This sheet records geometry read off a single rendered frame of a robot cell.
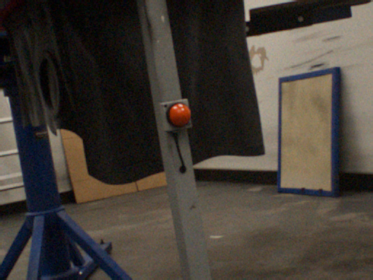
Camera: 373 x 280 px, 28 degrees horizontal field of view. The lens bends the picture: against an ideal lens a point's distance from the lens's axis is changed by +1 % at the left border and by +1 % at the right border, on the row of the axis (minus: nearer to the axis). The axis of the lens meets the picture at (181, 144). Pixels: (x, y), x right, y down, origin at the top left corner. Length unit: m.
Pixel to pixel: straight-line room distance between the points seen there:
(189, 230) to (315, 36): 3.37
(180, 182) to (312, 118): 3.31
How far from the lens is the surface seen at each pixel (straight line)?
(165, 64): 1.28
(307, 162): 4.59
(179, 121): 1.24
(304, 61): 4.70
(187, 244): 1.29
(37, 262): 2.69
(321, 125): 4.47
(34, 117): 1.87
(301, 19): 2.74
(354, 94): 4.34
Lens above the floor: 0.67
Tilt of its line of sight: 3 degrees down
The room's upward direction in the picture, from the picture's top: 9 degrees counter-clockwise
